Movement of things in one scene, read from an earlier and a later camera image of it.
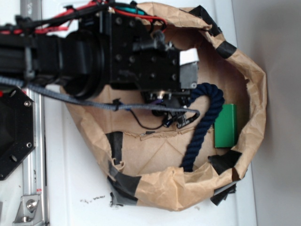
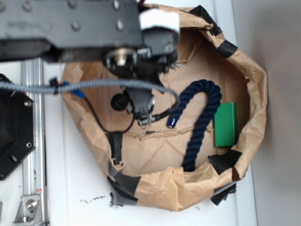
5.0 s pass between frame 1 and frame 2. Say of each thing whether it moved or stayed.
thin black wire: moved
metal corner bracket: stayed
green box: stayed
